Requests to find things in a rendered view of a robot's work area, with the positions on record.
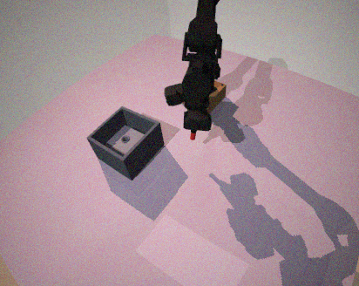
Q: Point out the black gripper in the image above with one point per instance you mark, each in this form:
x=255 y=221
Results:
x=196 y=118

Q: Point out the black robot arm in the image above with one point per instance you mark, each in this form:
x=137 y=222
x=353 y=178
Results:
x=203 y=67

